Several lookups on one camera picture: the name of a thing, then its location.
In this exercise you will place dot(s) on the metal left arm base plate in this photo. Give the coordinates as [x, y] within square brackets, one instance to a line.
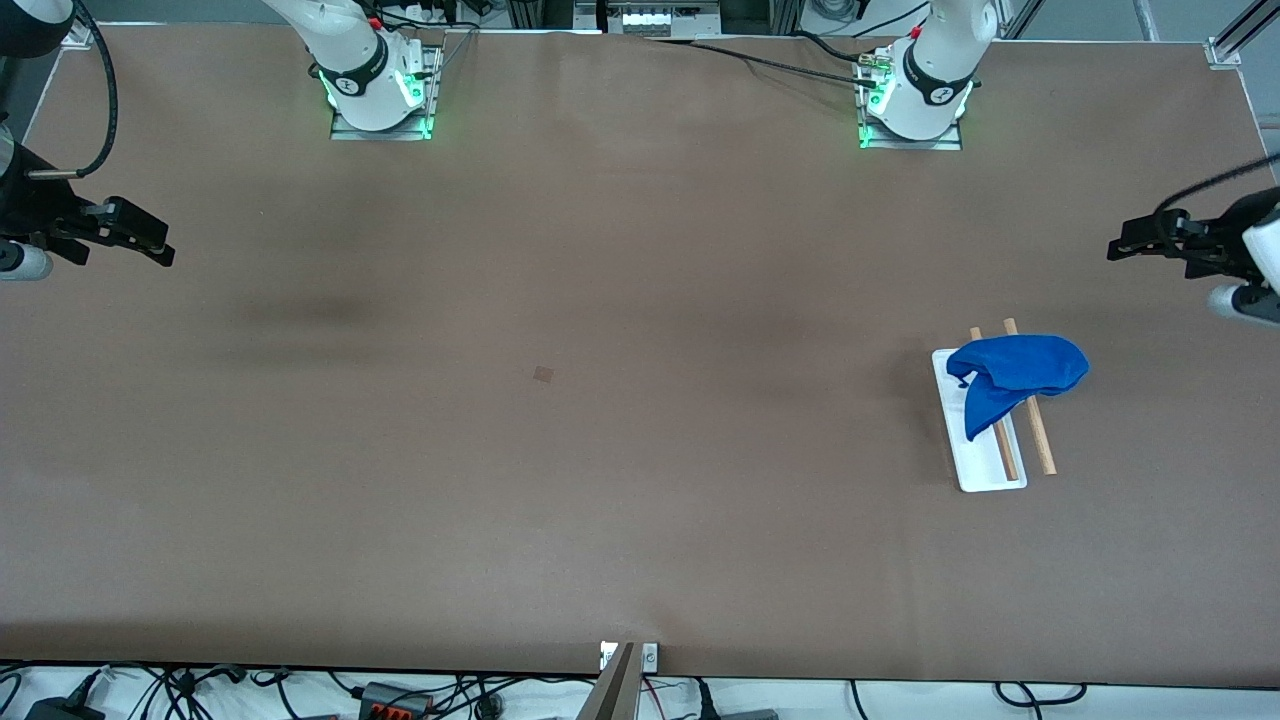
[945, 144]

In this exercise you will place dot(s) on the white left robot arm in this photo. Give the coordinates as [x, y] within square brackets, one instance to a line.
[935, 80]

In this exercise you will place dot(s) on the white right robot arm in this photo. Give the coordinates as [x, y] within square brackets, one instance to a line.
[355, 60]

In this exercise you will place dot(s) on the black orange connector box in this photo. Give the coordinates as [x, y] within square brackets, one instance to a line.
[395, 703]

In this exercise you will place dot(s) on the silver camera mount bracket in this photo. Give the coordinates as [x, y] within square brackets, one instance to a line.
[650, 657]

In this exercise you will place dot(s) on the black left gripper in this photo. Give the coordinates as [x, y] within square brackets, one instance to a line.
[1222, 243]

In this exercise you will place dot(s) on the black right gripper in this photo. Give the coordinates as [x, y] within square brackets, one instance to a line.
[38, 214]

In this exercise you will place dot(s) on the black power adapter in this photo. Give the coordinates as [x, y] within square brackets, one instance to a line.
[60, 710]

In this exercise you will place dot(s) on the grey control box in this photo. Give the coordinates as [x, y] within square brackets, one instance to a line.
[650, 18]

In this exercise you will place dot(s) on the grey brown camera post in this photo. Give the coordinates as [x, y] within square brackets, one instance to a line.
[612, 695]

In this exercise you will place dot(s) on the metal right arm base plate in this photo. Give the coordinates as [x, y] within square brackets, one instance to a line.
[350, 133]

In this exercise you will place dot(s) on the blue microfiber towel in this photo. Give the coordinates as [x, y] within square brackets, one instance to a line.
[1020, 365]

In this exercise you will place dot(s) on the aluminium table corner bracket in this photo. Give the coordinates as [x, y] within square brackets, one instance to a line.
[1222, 52]
[82, 35]

